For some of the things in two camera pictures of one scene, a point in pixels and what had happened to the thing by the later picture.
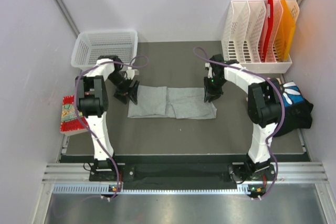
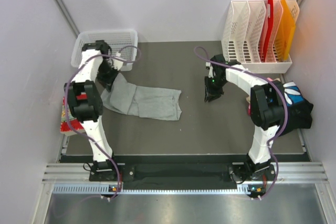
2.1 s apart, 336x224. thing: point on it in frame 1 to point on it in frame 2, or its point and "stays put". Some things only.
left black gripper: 130,92 to 108,81
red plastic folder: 269,28 stays put
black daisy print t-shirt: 297,110 stays put
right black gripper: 210,94 stays put
